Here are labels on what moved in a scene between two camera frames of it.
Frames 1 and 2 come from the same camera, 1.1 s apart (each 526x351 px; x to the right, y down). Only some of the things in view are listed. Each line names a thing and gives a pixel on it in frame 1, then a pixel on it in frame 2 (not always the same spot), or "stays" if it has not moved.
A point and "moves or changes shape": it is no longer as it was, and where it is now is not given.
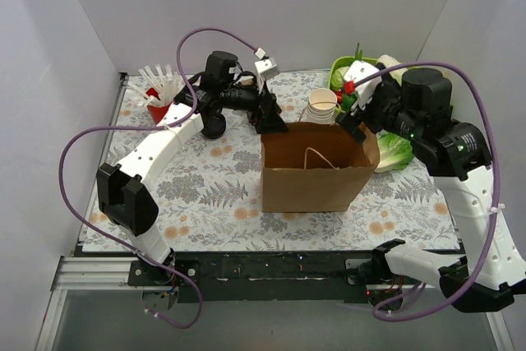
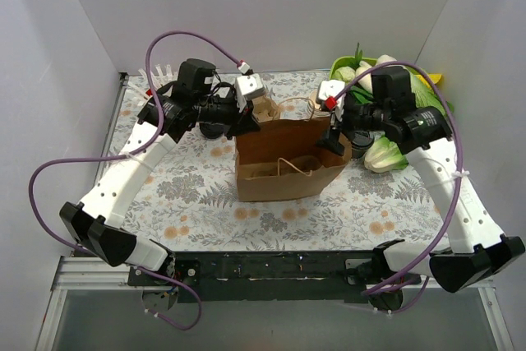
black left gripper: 263,105 → 242,117
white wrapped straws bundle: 162,90 stays
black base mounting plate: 217,276 stays
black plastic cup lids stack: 214,125 stays
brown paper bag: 315,167 moves or changes shape
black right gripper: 366,110 → 341,123
